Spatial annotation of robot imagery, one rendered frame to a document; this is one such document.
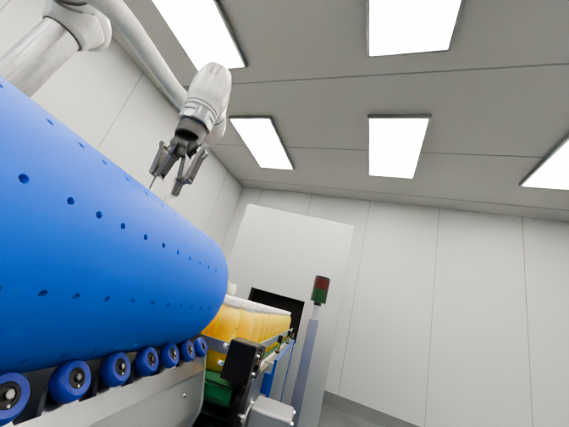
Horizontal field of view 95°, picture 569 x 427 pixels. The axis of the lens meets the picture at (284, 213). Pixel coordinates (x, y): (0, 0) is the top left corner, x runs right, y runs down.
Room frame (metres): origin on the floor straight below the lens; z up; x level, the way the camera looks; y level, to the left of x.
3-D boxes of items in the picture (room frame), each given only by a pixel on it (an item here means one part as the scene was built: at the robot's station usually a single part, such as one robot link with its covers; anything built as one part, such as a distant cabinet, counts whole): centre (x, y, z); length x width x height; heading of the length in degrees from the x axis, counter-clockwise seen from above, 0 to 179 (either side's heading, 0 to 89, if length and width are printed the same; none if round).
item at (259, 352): (0.76, 0.01, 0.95); 0.10 x 0.07 x 0.10; 78
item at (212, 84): (0.62, 0.30, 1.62); 0.13 x 0.11 x 0.16; 11
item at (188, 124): (0.61, 0.30, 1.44); 0.08 x 0.07 x 0.09; 78
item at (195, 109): (0.61, 0.30, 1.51); 0.09 x 0.09 x 0.06
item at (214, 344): (0.84, 0.19, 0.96); 0.40 x 0.01 x 0.03; 78
